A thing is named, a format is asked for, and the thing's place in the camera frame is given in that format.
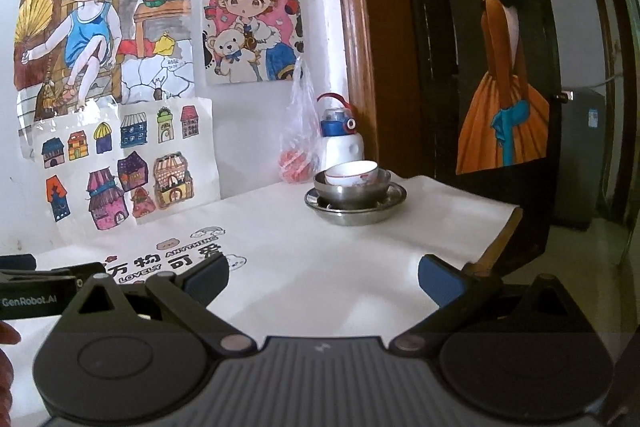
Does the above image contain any dark wooden door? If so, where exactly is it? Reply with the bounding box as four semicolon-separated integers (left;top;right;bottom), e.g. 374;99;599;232
390;0;566;288

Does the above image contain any large steel bowl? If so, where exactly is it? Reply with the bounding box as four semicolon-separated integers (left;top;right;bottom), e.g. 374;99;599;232
314;168;392;210

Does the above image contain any orange dress girl poster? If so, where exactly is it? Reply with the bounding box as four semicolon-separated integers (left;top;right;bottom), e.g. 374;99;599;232
432;0;551;175

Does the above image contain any wooden table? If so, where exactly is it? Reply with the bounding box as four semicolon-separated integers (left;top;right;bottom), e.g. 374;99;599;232
475;207;523;280

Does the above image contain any girl with teddy wall poster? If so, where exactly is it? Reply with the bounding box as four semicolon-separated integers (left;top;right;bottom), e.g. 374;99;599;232
201;0;305;85

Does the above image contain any large steel basin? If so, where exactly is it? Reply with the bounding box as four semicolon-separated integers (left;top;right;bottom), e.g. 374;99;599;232
304;183;407;226

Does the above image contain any boy with fan wall poster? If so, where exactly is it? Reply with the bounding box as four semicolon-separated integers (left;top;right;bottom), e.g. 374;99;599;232
12;0;196;122

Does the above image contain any white and blue water bottle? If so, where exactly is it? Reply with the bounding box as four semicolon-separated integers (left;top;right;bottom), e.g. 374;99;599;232
318;93;365;172

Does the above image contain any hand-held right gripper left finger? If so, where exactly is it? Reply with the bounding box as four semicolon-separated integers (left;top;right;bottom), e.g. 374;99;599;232
65;253;258;355

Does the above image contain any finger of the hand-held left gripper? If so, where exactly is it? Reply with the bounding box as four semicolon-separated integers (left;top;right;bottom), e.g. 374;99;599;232
0;254;107;289

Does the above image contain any person's left hand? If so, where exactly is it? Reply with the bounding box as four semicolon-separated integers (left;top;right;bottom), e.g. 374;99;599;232
0;321;22;415

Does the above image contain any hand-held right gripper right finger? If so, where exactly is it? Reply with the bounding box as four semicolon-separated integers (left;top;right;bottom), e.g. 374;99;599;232
387;255;588;355

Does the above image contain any brown wooden door frame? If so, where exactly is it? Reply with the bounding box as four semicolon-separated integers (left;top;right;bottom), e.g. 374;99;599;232
327;0;401;180

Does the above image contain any colourful houses drawing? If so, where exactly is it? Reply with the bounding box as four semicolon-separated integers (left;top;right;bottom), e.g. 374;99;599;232
32;96;221;233

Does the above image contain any white printed table cover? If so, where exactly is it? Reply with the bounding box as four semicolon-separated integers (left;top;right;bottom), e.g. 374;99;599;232
0;174;523;425

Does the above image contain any clear plastic bag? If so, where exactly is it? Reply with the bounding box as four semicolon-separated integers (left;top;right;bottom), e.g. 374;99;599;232
278;57;321;184

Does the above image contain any white ceramic bowl red print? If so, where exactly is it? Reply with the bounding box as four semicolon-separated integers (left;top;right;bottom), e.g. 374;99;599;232
325;160;379;188

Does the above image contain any grey appliance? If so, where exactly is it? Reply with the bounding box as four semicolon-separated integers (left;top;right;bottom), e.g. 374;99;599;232
552;88;607;230

